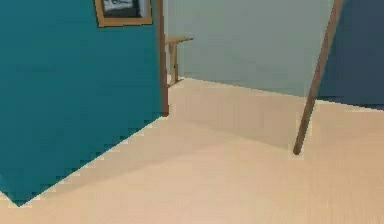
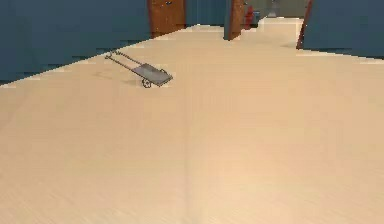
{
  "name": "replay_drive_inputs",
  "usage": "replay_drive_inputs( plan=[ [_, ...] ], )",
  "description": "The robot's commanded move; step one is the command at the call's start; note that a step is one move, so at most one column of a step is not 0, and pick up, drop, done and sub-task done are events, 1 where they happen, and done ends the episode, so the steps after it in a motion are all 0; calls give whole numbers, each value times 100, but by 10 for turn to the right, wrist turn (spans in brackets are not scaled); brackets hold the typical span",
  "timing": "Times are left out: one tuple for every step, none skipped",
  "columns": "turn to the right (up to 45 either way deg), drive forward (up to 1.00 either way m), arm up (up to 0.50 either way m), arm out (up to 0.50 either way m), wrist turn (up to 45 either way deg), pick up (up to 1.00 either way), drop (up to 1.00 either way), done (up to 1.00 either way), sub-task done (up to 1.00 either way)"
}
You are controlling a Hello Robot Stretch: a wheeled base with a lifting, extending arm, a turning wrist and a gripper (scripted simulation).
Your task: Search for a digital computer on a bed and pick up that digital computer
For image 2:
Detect grey hand cart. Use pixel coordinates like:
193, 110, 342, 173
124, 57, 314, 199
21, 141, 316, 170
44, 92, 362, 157
104, 49, 174, 89

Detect red fire extinguisher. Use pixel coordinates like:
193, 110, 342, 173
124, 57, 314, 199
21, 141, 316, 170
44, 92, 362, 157
244, 5, 254, 30

